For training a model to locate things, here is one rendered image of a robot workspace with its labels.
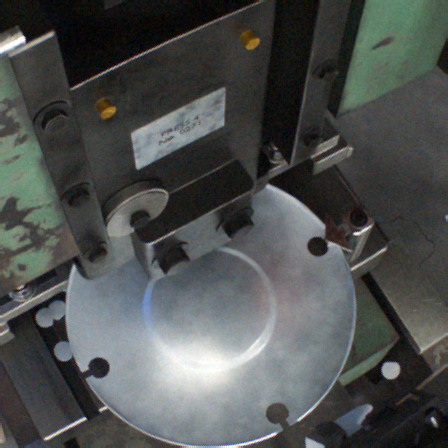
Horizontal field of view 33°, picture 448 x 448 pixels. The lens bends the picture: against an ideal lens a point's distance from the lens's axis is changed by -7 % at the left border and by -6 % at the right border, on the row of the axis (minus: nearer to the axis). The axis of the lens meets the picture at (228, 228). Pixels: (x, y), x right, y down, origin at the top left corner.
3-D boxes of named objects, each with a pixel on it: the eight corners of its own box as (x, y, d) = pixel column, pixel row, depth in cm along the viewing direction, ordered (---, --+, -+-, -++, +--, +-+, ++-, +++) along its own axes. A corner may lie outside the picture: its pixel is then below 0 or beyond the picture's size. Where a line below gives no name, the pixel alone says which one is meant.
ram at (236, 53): (285, 228, 71) (326, 23, 44) (134, 311, 67) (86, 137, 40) (187, 86, 76) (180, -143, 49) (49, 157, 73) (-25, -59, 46)
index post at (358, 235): (362, 254, 90) (378, 220, 81) (341, 267, 89) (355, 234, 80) (349, 234, 91) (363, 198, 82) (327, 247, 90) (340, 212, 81)
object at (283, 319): (257, 132, 87) (257, 128, 86) (406, 352, 78) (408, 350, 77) (21, 257, 81) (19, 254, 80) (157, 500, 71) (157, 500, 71)
